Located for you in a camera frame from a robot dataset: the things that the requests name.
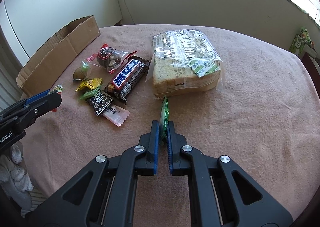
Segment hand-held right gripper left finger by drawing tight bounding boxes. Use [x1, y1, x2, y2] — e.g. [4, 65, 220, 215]
[25, 120, 160, 227]

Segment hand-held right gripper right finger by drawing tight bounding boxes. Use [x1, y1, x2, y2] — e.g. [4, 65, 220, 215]
[167, 121, 294, 227]

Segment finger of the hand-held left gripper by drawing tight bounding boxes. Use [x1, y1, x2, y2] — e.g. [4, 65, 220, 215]
[21, 89, 52, 106]
[0, 92, 63, 130]

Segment small green red packet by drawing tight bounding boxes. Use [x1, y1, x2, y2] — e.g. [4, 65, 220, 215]
[49, 84, 64, 112]

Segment long green snack packet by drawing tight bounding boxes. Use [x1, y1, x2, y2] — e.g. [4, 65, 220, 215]
[159, 95, 170, 146]

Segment small green candy packet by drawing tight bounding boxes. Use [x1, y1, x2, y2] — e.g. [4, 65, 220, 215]
[79, 88, 100, 102]

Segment brown jelly cup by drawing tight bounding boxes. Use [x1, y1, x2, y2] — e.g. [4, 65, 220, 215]
[73, 61, 91, 82]

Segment yellow candy packet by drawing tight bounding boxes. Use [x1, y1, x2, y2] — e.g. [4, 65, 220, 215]
[75, 78, 103, 92]

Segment pink white snack wrapper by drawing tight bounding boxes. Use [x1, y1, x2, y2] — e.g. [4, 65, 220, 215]
[101, 104, 130, 127]

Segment black patterned snack packet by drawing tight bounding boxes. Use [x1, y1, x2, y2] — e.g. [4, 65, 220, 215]
[85, 90, 115, 117]

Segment brown cardboard box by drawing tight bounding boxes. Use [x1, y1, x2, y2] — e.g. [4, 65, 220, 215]
[16, 15, 101, 97]

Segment chocolate bar dark wrapper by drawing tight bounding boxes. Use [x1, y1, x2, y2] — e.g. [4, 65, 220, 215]
[104, 55, 150, 106]

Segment clear nut packet red ends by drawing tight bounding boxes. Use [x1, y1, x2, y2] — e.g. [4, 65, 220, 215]
[86, 44, 138, 75]

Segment sliced bread clear bag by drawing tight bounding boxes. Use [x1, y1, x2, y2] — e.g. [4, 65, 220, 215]
[149, 29, 223, 98]

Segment white plush cloth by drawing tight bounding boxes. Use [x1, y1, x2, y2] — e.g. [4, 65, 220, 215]
[0, 142, 34, 210]

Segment dark wooden furniture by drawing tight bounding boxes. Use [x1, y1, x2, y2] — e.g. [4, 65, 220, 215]
[299, 48, 320, 77]

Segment green snack bag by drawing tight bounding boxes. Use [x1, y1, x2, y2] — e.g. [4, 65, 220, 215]
[289, 27, 314, 55]

